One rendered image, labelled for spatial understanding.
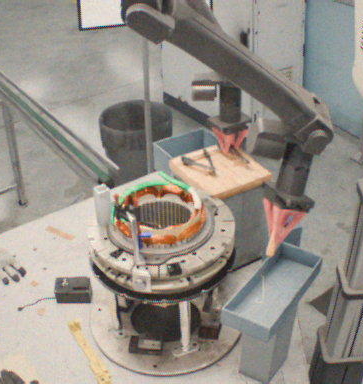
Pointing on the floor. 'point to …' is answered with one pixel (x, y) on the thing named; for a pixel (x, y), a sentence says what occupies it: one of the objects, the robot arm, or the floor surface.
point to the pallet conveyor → (90, 174)
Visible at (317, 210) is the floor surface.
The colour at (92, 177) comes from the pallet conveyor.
